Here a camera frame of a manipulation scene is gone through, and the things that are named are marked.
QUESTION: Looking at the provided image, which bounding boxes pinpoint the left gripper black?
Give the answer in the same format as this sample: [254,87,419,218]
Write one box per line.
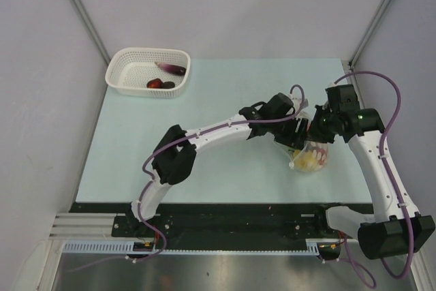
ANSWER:
[268,114,308,153]

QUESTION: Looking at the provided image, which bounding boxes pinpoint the clear polka dot zip bag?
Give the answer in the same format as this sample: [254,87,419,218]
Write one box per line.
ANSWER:
[272,110,331,173]

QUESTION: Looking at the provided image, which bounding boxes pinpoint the purple fake eggplant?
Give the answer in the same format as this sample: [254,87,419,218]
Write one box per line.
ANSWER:
[155,61,187,76]

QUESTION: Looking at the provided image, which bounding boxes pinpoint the dark brown fake fruit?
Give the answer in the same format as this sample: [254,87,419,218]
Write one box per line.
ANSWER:
[161,81,176,89]

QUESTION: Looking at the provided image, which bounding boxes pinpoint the dark red fake plum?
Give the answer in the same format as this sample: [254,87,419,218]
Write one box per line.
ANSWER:
[146,78,163,89]

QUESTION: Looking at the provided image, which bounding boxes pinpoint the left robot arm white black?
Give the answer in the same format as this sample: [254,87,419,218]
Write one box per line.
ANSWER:
[126,93,308,236]

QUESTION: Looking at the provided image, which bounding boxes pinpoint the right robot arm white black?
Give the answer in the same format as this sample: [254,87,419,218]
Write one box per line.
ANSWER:
[307,85,435,260]

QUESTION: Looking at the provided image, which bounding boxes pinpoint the yellow fake lemon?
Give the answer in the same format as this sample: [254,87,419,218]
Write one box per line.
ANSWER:
[292,151,318,172]

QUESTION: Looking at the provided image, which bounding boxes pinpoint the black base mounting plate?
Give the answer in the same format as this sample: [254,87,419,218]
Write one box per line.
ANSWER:
[69,202,356,251]

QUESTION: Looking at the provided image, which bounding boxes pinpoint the white perforated plastic basket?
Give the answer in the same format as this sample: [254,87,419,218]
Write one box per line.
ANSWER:
[105,47,191,98]

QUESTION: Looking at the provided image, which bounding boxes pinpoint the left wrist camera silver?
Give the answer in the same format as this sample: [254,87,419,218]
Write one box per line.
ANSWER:
[290,95,309,112]

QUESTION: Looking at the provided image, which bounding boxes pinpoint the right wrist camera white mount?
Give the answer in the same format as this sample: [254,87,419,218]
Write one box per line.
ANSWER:
[326,82,337,89]

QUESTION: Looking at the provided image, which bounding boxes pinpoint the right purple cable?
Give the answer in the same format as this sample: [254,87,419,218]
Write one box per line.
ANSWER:
[333,70,415,288]

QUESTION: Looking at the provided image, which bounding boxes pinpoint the white slotted cable duct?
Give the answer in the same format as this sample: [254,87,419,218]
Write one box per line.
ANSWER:
[63,240,161,254]

